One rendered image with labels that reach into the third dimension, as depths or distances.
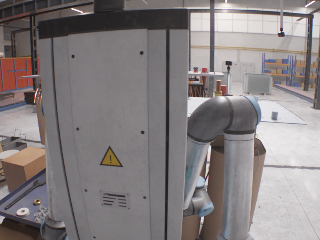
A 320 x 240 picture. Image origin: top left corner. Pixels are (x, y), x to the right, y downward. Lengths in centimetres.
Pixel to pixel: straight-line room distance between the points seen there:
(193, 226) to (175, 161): 150
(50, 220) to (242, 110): 91
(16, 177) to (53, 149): 153
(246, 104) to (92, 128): 51
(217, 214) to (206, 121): 120
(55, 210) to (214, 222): 125
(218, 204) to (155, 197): 125
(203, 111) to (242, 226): 47
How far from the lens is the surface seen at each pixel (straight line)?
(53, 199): 102
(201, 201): 116
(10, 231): 148
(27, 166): 198
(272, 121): 139
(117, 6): 49
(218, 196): 173
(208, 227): 196
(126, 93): 47
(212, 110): 72
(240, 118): 76
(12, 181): 218
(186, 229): 194
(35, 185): 168
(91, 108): 50
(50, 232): 110
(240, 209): 87
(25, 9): 1394
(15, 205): 154
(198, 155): 81
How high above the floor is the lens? 167
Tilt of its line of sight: 14 degrees down
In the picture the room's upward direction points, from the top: straight up
